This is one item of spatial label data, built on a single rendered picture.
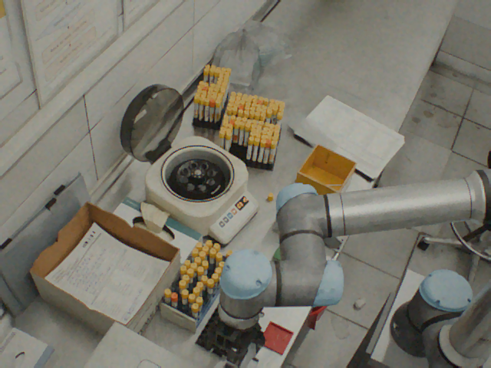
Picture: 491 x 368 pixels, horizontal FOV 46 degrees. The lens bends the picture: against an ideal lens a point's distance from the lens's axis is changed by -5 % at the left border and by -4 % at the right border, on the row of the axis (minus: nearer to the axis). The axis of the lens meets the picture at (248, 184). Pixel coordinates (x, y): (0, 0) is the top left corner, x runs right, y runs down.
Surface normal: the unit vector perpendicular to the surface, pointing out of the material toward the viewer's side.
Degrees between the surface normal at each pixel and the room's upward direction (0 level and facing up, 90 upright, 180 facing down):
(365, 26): 0
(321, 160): 90
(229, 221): 25
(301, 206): 12
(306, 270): 4
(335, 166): 90
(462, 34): 90
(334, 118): 1
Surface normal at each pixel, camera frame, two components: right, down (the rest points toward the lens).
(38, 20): 0.87, 0.46
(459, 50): -0.46, 0.67
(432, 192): -0.12, -0.51
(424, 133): 0.09, -0.62
